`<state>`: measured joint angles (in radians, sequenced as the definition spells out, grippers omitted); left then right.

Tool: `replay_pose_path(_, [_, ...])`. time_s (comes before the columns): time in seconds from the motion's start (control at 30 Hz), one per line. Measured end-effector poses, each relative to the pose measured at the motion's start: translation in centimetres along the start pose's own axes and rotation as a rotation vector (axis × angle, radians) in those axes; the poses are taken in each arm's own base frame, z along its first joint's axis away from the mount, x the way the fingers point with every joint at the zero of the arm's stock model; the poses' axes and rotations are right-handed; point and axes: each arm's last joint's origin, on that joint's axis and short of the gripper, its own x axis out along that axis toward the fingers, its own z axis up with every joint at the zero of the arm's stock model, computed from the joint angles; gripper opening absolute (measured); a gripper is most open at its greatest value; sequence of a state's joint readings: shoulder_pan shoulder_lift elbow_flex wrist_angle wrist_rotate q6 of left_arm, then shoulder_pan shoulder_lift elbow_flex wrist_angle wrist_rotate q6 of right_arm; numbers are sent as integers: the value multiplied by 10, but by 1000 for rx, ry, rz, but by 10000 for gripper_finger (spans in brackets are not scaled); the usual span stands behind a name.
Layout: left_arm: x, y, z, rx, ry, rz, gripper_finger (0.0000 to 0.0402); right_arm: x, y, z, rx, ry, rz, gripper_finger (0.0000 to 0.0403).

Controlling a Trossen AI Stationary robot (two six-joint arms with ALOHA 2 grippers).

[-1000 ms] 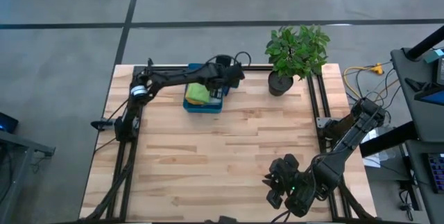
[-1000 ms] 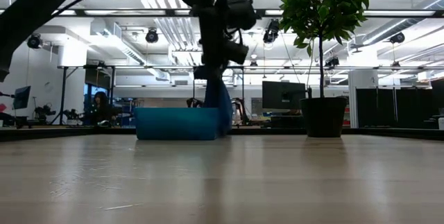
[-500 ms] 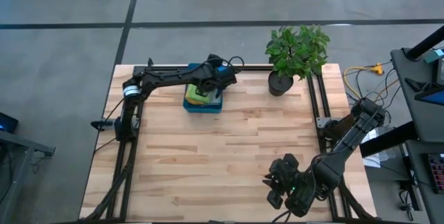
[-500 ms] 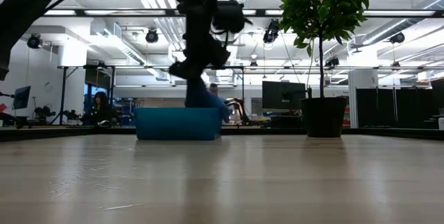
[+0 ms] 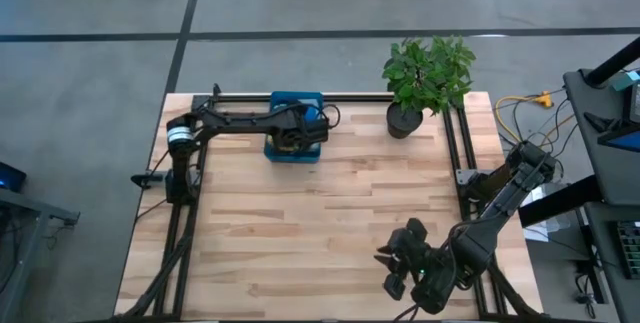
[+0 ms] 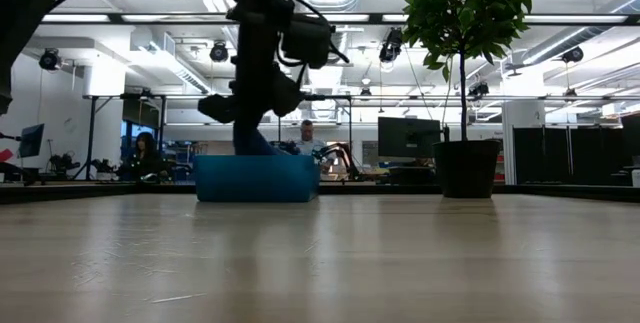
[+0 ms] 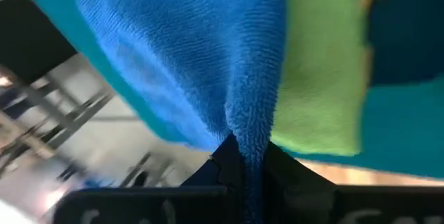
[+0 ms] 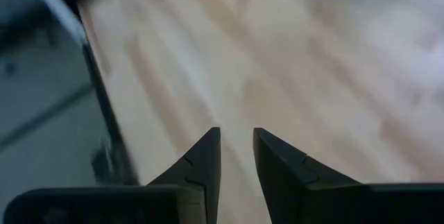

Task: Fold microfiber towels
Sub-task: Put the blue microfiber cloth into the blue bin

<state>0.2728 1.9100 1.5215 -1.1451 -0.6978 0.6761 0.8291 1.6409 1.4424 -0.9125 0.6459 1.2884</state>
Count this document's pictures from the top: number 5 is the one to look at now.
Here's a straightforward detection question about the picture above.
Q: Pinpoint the teal plastic bin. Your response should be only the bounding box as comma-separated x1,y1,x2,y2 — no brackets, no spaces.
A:
263,90,325,165

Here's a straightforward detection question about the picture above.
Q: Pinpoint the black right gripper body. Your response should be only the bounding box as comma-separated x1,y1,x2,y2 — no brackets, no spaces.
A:
383,217,460,315

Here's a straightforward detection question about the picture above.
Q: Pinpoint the potted green plant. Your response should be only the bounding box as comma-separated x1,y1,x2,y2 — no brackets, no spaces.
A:
381,34,478,140

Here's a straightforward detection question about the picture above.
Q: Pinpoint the black device with blue light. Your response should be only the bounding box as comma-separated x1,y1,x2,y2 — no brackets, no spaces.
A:
0,161,28,194

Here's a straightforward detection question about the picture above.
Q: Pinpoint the white paper sheet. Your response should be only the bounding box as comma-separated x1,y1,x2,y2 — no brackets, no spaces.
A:
519,182,571,242

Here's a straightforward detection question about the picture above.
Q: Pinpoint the grey metal stand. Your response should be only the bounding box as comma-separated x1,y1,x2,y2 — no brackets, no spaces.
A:
0,186,81,323

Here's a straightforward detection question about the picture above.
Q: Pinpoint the black tablet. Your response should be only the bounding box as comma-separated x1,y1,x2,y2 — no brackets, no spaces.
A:
596,129,640,154

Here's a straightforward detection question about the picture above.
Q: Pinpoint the black pole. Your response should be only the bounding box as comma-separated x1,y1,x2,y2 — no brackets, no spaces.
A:
583,36,640,89

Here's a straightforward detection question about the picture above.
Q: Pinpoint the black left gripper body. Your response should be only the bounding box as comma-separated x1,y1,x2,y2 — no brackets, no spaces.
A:
268,106,331,155

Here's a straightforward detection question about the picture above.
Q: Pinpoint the black beam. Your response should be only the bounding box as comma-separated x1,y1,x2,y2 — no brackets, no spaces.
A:
516,174,604,229

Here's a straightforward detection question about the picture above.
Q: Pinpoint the small teal box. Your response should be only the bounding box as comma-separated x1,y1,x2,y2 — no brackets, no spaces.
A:
611,69,640,93

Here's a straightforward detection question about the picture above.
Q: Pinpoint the black side desk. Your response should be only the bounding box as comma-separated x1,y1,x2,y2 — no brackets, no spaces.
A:
583,200,640,323
563,67,640,207

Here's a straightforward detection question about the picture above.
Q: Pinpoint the black computer keyboard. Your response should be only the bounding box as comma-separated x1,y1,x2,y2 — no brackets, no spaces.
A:
615,219,640,281

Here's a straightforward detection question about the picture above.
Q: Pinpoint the black aluminium frame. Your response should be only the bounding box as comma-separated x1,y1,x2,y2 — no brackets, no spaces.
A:
113,82,544,323

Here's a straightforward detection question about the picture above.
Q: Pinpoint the yellow cable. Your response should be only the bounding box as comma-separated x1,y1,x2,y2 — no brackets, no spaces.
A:
493,90,555,137

